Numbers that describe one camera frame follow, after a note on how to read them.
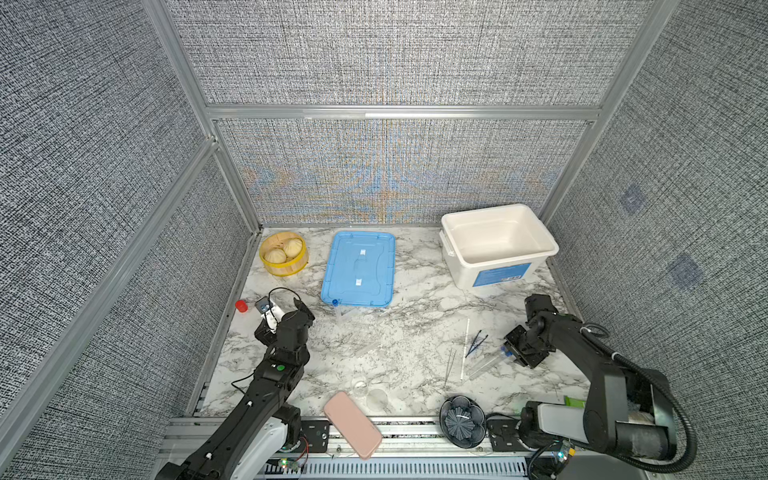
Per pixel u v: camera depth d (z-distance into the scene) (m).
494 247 1.07
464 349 0.88
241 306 1.00
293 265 1.03
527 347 0.73
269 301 0.67
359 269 1.06
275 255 1.03
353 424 0.74
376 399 0.80
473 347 0.88
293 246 1.06
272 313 0.69
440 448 0.73
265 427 0.60
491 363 0.86
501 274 0.94
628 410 0.42
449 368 0.84
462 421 0.75
